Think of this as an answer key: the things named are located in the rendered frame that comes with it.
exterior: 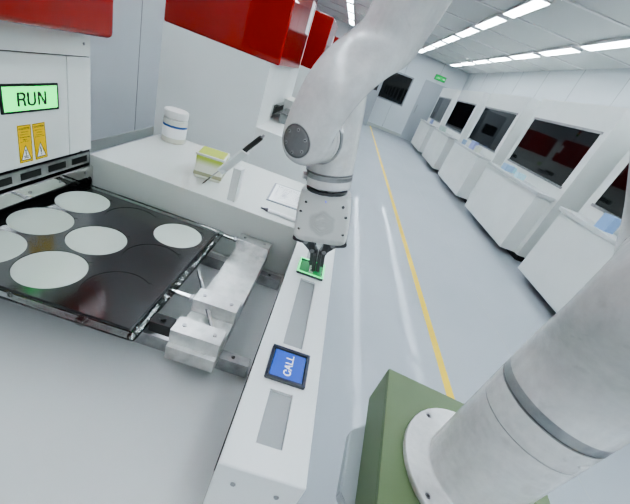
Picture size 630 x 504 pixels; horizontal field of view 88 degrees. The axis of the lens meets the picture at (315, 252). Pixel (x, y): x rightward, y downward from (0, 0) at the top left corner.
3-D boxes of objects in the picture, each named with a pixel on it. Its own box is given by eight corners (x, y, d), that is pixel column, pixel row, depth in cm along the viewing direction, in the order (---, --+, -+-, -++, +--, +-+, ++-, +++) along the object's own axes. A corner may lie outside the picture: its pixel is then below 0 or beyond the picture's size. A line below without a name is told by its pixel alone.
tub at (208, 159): (191, 176, 85) (195, 151, 82) (199, 167, 92) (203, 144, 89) (220, 184, 87) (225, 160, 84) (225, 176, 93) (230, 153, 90)
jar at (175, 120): (156, 138, 100) (159, 106, 95) (168, 135, 106) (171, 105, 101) (178, 147, 100) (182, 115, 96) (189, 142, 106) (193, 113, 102)
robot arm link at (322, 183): (300, 172, 54) (298, 190, 55) (353, 180, 54) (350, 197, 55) (306, 161, 61) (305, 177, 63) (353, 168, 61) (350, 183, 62)
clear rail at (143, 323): (124, 341, 48) (124, 335, 47) (218, 234, 81) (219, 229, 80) (133, 344, 48) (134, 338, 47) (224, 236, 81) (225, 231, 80)
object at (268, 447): (195, 523, 39) (217, 464, 32) (284, 276, 87) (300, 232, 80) (270, 545, 39) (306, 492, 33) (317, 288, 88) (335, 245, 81)
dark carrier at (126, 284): (-103, 254, 47) (-105, 251, 47) (76, 185, 77) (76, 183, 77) (129, 331, 49) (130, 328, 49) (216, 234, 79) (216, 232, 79)
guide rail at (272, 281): (79, 221, 78) (78, 210, 76) (85, 218, 80) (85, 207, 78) (276, 290, 81) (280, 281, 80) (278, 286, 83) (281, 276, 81)
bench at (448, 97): (416, 153, 1018) (450, 86, 922) (408, 143, 1176) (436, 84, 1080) (448, 166, 1025) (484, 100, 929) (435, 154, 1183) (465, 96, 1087)
